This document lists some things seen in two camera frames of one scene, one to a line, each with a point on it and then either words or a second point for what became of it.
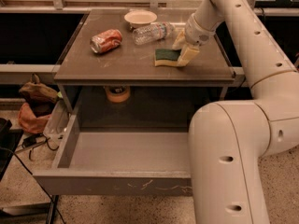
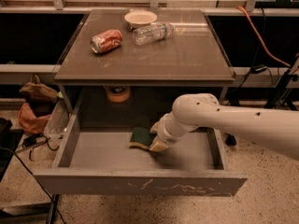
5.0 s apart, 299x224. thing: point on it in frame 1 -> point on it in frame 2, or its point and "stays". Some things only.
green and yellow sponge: [166, 57] -> [141, 137]
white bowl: [139, 17] stays
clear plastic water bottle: [152, 32] stays
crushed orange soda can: [106, 41] stays
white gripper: [196, 32] -> [163, 130]
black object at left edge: [9, 139] stays
